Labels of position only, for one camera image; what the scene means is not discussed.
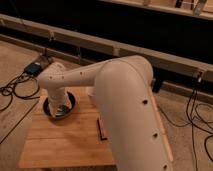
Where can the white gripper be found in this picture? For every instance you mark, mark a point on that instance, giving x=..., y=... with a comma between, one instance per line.
x=59, y=103

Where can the dark ceramic bowl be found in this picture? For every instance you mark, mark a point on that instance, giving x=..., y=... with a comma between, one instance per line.
x=71, y=103

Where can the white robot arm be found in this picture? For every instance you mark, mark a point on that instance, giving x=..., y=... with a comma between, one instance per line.
x=123, y=95

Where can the black power adapter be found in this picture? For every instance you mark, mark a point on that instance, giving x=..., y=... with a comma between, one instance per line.
x=33, y=69

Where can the wooden table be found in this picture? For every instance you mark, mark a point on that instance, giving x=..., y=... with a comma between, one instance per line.
x=71, y=142

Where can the dark red candy bar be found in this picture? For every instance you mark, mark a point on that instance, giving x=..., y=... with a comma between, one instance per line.
x=102, y=132

